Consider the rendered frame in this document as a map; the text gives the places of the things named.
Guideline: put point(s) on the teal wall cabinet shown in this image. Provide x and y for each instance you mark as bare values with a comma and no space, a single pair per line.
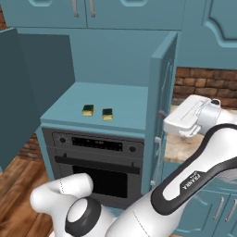
209,37

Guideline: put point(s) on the teal panelled cabinet door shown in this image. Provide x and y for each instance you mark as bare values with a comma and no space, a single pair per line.
160,77

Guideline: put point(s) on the teal plain cabinet door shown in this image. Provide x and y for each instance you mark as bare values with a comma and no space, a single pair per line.
15,98

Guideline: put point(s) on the teal overhead cabinet door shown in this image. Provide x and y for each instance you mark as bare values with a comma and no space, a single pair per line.
139,15
43,14

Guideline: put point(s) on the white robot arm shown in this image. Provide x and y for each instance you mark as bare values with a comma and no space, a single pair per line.
139,216

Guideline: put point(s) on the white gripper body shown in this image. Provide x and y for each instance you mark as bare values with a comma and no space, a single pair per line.
182,118

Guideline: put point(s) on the grey metal sink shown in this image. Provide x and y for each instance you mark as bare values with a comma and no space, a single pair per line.
229,175

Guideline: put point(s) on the black and grey oven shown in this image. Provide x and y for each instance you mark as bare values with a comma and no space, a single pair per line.
92,145

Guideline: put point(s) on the teal open cabinet body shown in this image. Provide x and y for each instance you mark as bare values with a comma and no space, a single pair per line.
114,68

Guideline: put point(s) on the teal base cabinet door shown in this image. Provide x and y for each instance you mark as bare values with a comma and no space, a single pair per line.
228,228
200,216

